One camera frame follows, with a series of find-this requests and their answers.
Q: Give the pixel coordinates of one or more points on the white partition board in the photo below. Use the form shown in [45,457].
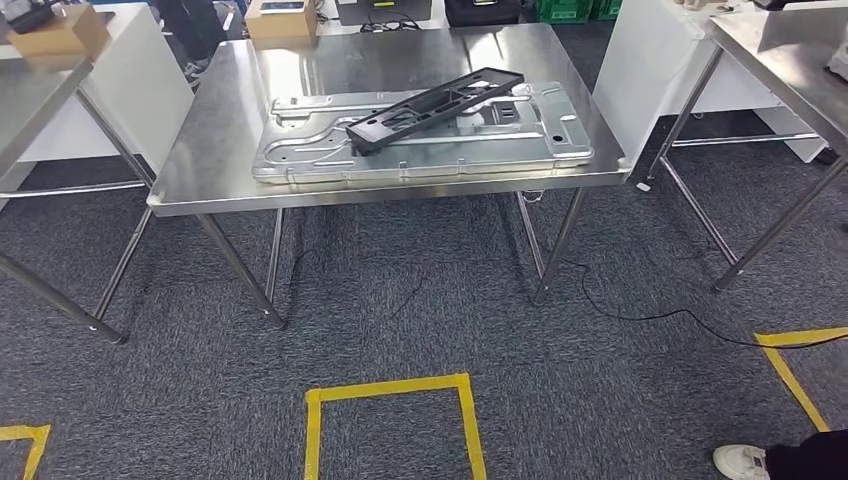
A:
[132,86]
[636,66]

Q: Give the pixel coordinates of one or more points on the smartphone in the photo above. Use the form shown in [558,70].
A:
[281,6]

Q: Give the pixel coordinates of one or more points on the black plastic frame part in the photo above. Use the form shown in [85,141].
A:
[364,139]

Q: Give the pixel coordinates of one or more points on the stainless steel table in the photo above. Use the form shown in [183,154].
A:
[782,53]
[33,99]

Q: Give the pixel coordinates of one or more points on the black phone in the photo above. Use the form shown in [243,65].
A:
[33,16]

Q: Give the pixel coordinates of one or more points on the green plastic crate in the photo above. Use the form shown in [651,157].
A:
[563,12]
[606,8]

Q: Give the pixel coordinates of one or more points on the grey laptop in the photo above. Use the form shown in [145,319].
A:
[358,10]

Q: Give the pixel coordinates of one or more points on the brown cardboard box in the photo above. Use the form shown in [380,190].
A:
[278,26]
[66,36]

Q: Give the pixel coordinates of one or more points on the black carrying case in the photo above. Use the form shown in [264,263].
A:
[484,16]

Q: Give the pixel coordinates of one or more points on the stainless steel workbench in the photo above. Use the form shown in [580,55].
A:
[218,132]

